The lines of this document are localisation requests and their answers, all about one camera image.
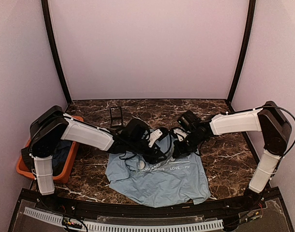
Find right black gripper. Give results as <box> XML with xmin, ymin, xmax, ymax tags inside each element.
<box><xmin>173</xmin><ymin>130</ymin><xmax>205</xmax><ymax>158</ymax></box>

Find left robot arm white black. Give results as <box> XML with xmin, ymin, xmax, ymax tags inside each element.
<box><xmin>28</xmin><ymin>105</ymin><xmax>167</xmax><ymax>211</ymax></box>

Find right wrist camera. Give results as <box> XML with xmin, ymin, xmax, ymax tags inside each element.
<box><xmin>170</xmin><ymin>128</ymin><xmax>188</xmax><ymax>142</ymax></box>

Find white slotted cable duct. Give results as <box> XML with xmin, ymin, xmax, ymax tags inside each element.
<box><xmin>24</xmin><ymin>207</ymin><xmax>224</xmax><ymax>232</ymax></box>

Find black right frame post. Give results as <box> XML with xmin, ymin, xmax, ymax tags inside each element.
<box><xmin>227</xmin><ymin>0</ymin><xmax>256</xmax><ymax>104</ymax></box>

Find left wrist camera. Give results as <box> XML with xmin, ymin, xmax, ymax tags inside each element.
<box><xmin>148</xmin><ymin>127</ymin><xmax>169</xmax><ymax>148</ymax></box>

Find black left frame post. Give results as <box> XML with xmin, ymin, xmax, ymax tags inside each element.
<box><xmin>41</xmin><ymin>0</ymin><xmax>72</xmax><ymax>106</ymax></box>

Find light blue printed t-shirt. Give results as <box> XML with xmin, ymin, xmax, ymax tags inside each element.
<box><xmin>106</xmin><ymin>128</ymin><xmax>211</xmax><ymax>208</ymax></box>

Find black front table rail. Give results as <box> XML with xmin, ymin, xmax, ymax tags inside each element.
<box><xmin>18</xmin><ymin>188</ymin><xmax>280</xmax><ymax>223</ymax></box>

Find black frame post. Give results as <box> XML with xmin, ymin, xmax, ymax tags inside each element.
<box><xmin>41</xmin><ymin>0</ymin><xmax>72</xmax><ymax>106</ymax></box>
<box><xmin>227</xmin><ymin>0</ymin><xmax>256</xmax><ymax>104</ymax></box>

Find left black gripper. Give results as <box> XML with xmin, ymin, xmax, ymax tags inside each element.
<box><xmin>128</xmin><ymin>139</ymin><xmax>168</xmax><ymax>165</ymax></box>

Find dark clothes in bin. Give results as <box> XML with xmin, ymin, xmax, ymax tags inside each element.
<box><xmin>21</xmin><ymin>140</ymin><xmax>72</xmax><ymax>176</ymax></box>

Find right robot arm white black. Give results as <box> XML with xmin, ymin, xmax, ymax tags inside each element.
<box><xmin>173</xmin><ymin>101</ymin><xmax>292</xmax><ymax>210</ymax></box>

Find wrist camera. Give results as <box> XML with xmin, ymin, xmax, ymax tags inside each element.
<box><xmin>148</xmin><ymin>127</ymin><xmax>169</xmax><ymax>148</ymax></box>
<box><xmin>170</xmin><ymin>128</ymin><xmax>188</xmax><ymax>142</ymax></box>

